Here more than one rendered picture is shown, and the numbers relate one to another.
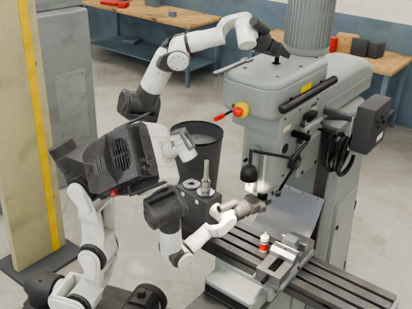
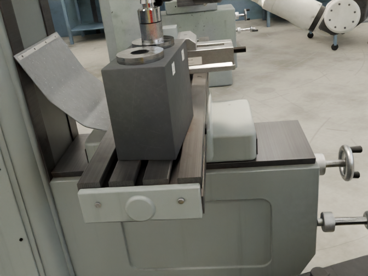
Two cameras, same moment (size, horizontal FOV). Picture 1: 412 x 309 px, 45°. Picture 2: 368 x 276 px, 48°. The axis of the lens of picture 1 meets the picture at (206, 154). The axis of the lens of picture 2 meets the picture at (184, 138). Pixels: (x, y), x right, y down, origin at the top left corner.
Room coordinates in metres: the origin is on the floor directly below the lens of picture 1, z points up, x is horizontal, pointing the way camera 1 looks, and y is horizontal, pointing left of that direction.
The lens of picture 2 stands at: (2.50, 0.76, 1.33)
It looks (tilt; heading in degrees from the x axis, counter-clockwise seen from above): 25 degrees down; 240
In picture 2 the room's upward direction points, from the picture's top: 6 degrees counter-clockwise
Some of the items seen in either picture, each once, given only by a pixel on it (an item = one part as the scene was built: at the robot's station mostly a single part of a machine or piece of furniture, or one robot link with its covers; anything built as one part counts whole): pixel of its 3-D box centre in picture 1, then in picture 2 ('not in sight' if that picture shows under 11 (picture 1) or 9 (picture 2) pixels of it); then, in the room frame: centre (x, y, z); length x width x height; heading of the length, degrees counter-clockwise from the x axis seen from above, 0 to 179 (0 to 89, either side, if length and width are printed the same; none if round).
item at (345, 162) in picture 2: not in sight; (334, 163); (1.53, 0.03, 0.66); 0.16 x 0.12 x 0.12; 143
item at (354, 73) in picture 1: (323, 84); not in sight; (2.33, -0.57, 1.66); 0.80 x 0.23 x 0.20; 143
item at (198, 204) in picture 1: (197, 203); (153, 93); (2.13, 0.03, 1.06); 0.22 x 0.12 x 0.20; 47
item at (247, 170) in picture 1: (249, 171); not in sight; (1.76, -0.18, 1.48); 0.07 x 0.07 x 0.06
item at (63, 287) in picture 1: (76, 295); not in sight; (1.84, 0.62, 0.68); 0.21 x 0.20 x 0.13; 72
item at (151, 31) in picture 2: (205, 186); (150, 26); (2.10, 0.00, 1.19); 0.05 x 0.05 x 0.06
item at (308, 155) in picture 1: (289, 140); not in sight; (2.09, -0.39, 1.47); 0.24 x 0.19 x 0.26; 53
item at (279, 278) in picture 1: (286, 255); (180, 52); (1.81, -0.39, 1.01); 0.35 x 0.15 x 0.11; 145
